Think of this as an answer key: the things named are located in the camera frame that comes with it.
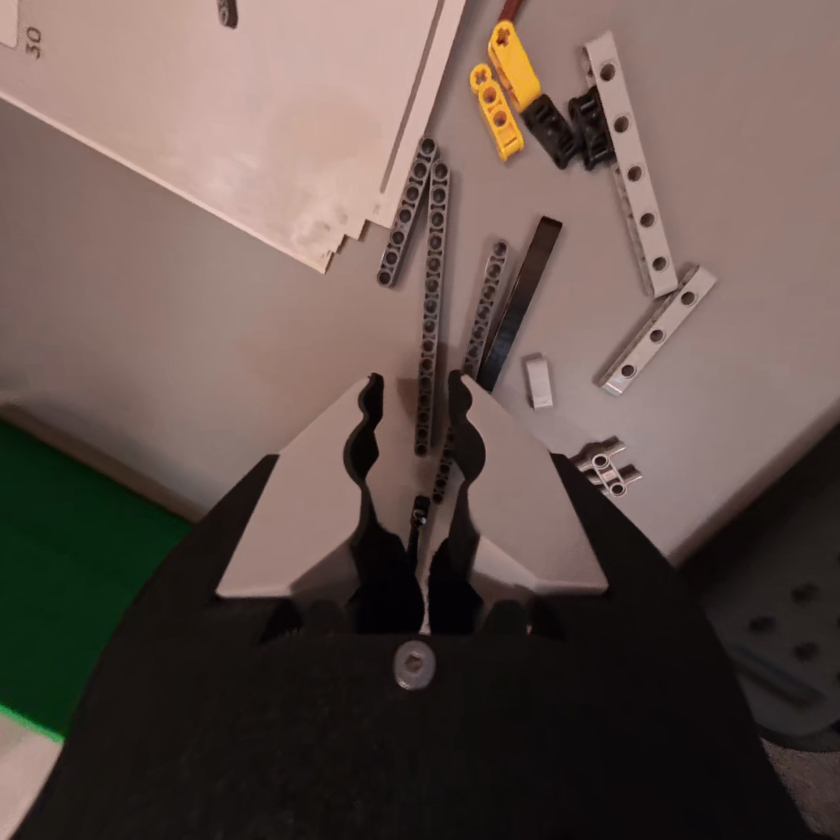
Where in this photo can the small light grey lego piece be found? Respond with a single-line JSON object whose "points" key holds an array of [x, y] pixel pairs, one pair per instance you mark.
{"points": [[539, 384]]}

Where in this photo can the black thin lego piece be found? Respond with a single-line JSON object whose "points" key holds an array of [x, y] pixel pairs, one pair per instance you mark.
{"points": [[417, 525]]}

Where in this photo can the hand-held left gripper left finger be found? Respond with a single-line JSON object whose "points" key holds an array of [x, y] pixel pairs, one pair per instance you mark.
{"points": [[295, 525]]}

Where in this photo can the green storage bin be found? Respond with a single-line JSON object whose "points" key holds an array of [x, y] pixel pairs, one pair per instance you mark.
{"points": [[65, 558]]}

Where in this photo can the small yellow lego liftarm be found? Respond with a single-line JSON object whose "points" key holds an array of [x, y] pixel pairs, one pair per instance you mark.
{"points": [[497, 115]]}

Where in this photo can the long light grey lego beam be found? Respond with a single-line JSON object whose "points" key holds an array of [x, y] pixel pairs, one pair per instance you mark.
{"points": [[623, 148]]}

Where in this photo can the large yellow lego liftarm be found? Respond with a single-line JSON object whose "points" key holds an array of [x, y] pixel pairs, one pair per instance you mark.
{"points": [[515, 65]]}

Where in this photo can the short dark grey lego beam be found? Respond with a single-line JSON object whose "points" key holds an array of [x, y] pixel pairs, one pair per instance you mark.
{"points": [[407, 213]]}

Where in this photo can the open lego instruction booklet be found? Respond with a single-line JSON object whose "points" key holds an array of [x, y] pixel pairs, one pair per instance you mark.
{"points": [[229, 131]]}

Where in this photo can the grey lego cross connector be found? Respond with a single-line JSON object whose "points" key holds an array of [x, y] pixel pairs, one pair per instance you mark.
{"points": [[613, 476]]}

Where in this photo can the brown lego axle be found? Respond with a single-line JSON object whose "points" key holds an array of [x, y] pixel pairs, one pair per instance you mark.
{"points": [[513, 8]]}

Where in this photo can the short light grey lego beam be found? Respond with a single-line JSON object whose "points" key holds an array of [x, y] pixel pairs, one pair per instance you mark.
{"points": [[673, 318]]}

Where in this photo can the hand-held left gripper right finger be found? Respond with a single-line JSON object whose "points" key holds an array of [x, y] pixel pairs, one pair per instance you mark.
{"points": [[531, 525]]}

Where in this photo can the black lego connector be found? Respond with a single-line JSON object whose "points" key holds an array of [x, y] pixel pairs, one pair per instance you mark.
{"points": [[551, 134], [590, 131]]}

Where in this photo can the black flat lego panel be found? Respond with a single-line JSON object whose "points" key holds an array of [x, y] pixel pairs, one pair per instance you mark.
{"points": [[525, 289]]}

